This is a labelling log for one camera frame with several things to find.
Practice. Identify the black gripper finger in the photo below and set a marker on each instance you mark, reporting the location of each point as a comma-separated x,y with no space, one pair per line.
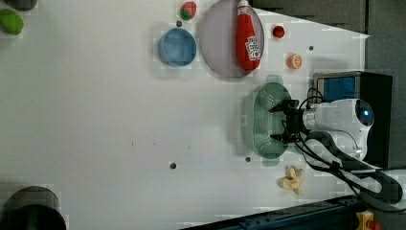
277,108
278,137

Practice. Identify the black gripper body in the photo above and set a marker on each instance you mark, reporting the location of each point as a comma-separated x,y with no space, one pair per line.
294,124

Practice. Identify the green plastic strainer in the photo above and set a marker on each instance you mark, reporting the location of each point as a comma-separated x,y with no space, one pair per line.
258,124

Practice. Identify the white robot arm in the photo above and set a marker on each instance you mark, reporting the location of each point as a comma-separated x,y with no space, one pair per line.
333,137

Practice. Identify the orange slice toy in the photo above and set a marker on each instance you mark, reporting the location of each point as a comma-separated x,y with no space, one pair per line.
294,61

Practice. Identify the red ketchup bottle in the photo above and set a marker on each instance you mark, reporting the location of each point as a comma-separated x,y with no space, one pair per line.
247,44

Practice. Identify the red toy tomato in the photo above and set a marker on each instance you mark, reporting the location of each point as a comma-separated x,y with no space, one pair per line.
278,32

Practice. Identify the black toaster oven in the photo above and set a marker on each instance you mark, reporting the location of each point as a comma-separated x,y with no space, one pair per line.
376,90

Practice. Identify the lilac round plate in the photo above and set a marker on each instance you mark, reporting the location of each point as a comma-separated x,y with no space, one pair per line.
218,31

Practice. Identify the blue bowl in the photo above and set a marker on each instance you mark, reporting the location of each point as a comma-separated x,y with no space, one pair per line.
177,48

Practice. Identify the toy strawberry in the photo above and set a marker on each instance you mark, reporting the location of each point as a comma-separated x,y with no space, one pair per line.
188,10

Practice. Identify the dark cylinder bottom left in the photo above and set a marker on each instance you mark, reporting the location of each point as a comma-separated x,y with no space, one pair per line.
32,208

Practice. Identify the dark cylinder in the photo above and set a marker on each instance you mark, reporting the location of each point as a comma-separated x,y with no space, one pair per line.
22,5
32,208

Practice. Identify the dark cylinder top left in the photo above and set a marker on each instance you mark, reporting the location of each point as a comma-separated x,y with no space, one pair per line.
22,5

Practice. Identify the green toy fruit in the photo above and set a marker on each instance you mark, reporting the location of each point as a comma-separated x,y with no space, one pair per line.
11,22

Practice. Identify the blue metal frame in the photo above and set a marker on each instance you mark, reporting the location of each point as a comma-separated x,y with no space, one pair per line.
332,214

